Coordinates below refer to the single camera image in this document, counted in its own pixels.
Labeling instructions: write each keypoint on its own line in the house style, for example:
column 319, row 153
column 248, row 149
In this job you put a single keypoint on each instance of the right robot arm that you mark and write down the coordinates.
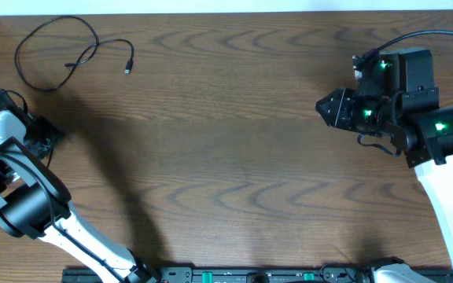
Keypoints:
column 397, row 98

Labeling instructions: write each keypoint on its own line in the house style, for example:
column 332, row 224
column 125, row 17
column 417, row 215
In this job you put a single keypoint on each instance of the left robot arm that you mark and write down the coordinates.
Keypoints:
column 35, row 203

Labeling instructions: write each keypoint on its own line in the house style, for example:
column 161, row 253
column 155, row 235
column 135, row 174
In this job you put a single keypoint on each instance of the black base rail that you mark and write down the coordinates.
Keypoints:
column 217, row 275

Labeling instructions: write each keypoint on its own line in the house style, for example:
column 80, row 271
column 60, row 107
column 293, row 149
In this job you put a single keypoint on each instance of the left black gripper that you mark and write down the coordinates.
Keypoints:
column 54, row 134

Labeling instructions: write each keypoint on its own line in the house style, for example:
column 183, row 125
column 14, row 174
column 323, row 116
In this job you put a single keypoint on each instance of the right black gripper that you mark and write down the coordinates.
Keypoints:
column 342, row 121

